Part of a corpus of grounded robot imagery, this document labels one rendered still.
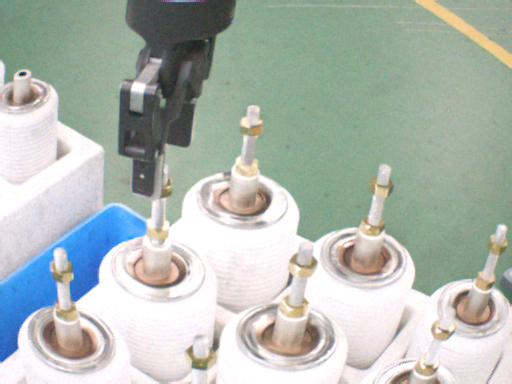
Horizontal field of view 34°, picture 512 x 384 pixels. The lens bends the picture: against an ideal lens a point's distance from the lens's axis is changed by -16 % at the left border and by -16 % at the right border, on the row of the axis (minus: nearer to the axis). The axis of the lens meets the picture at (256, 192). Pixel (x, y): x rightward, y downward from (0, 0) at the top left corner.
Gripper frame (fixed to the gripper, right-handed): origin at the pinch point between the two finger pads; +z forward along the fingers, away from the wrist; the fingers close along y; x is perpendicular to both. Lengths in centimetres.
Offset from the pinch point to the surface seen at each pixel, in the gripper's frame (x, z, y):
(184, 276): -2.3, 10.4, 0.0
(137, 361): 0.3, 17.3, -4.8
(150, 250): 0.2, 7.9, -1.1
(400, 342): -20.5, 17.8, 5.7
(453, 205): -26, 36, 55
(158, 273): -0.5, 10.0, -1.0
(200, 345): -7.4, 1.8, -15.4
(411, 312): -20.8, 18.1, 10.5
